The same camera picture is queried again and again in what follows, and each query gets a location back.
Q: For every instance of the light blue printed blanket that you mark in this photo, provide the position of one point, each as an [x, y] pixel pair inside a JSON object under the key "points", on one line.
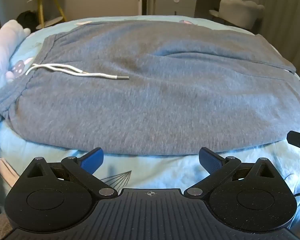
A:
{"points": [[165, 167]]}

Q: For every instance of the white plush toy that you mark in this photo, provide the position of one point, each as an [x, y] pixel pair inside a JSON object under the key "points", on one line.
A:
{"points": [[5, 40]]}

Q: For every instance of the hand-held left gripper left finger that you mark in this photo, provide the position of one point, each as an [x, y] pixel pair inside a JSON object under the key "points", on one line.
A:
{"points": [[92, 161]]}

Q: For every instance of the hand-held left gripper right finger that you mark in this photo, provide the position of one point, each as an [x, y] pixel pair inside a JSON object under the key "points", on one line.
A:
{"points": [[211, 161]]}

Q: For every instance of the grey bedside cabinet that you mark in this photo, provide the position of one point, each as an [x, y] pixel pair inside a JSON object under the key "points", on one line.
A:
{"points": [[165, 3]]}

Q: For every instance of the black bag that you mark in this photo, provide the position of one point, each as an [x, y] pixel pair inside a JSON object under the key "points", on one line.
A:
{"points": [[27, 20]]}

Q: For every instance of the white shell-back chair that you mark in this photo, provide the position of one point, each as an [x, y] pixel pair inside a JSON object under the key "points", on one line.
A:
{"points": [[240, 12]]}

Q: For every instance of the yellow side table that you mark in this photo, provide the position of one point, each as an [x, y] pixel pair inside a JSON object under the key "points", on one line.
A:
{"points": [[41, 7]]}

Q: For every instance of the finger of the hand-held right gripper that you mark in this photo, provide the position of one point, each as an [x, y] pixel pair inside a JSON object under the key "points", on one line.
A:
{"points": [[296, 138]]}

